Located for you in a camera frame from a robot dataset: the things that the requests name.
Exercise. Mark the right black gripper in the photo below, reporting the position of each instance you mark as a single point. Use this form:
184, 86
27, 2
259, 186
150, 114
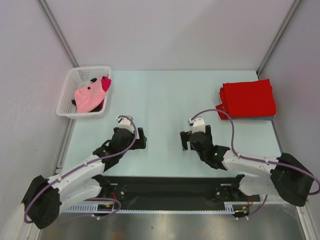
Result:
189, 139

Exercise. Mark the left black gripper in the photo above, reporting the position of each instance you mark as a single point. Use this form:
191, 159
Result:
140, 143

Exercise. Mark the red t shirt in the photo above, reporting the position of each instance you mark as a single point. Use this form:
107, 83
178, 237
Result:
251, 99
221, 110

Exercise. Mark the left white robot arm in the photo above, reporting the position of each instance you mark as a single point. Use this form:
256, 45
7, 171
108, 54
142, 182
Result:
46, 198

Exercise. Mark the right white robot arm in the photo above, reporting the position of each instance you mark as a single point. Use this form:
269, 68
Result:
283, 176

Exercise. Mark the red folded t shirt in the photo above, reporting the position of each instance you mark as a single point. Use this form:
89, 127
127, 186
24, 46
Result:
221, 110

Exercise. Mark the pink t shirt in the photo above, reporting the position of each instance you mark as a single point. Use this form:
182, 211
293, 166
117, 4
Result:
91, 97

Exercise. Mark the grey folded t shirt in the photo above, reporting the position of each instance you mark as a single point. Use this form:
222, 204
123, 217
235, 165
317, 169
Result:
261, 118

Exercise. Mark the white plastic laundry basket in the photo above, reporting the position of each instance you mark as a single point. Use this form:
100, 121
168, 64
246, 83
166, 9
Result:
77, 78

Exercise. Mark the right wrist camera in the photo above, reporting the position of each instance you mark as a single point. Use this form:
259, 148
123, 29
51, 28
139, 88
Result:
198, 125

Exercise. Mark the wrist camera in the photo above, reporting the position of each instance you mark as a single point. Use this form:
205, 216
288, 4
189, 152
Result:
125, 122
198, 125

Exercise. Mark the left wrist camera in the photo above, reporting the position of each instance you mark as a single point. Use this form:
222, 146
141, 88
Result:
125, 122

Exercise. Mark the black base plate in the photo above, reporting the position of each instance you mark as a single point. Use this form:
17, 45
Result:
178, 193

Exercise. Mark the grey slotted cable duct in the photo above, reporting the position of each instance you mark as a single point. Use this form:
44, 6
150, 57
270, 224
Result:
93, 208

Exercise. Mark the right aluminium corner post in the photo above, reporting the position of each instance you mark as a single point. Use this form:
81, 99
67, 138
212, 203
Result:
293, 9

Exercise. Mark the aluminium corner post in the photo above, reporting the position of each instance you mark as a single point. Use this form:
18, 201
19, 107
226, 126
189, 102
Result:
47, 12
293, 9

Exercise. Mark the left aluminium corner post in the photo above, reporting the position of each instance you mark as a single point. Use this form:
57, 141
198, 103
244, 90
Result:
47, 12

